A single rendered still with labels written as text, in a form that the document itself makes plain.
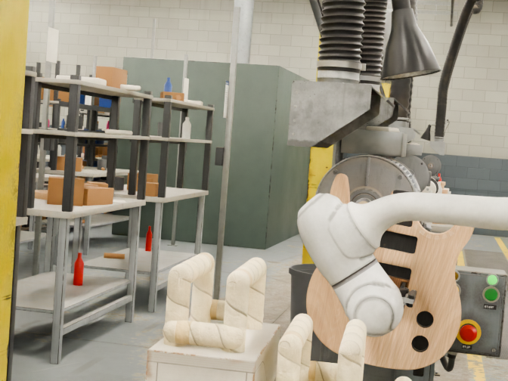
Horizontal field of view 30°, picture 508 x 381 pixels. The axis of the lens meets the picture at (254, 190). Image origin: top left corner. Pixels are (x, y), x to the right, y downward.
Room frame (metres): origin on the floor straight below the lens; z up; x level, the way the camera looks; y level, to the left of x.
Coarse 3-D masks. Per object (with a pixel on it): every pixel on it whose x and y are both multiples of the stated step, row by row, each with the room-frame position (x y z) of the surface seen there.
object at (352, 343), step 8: (352, 320) 1.43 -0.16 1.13; (360, 320) 1.43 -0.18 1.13; (352, 328) 1.36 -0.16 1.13; (360, 328) 1.37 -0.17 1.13; (344, 336) 1.32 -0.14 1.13; (352, 336) 1.29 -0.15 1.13; (360, 336) 1.32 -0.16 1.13; (344, 344) 1.26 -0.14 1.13; (352, 344) 1.26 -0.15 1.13; (360, 344) 1.27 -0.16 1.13; (344, 352) 1.25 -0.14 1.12; (352, 352) 1.25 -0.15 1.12; (360, 352) 1.26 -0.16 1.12
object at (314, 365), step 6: (312, 366) 1.44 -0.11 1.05; (318, 366) 1.44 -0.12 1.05; (324, 366) 1.44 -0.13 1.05; (330, 366) 1.44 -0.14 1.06; (336, 366) 1.44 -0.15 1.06; (312, 372) 1.44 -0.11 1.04; (318, 372) 1.43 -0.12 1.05; (324, 372) 1.43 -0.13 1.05; (330, 372) 1.43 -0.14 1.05; (336, 372) 1.43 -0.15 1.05; (312, 378) 1.44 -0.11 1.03; (318, 378) 1.44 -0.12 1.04; (324, 378) 1.43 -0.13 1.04; (330, 378) 1.43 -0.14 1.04
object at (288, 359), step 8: (280, 352) 1.27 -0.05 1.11; (288, 352) 1.26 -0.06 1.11; (296, 352) 1.26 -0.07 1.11; (280, 360) 1.27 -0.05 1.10; (288, 360) 1.26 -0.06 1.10; (296, 360) 1.26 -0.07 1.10; (280, 368) 1.27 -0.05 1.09; (288, 368) 1.26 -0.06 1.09; (296, 368) 1.27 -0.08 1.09; (280, 376) 1.27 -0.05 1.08; (288, 376) 1.26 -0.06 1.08; (296, 376) 1.27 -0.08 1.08
